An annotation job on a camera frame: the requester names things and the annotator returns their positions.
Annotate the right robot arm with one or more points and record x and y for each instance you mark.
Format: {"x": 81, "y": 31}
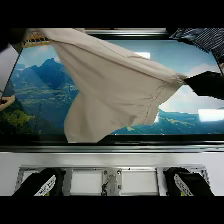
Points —
{"x": 206, "y": 85}

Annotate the person's hand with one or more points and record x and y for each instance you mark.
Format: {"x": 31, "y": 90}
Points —
{"x": 6, "y": 101}

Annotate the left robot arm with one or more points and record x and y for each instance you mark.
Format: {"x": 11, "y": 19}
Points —
{"x": 36, "y": 183}

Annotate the beige garment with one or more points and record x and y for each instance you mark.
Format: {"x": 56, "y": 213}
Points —
{"x": 113, "y": 86}

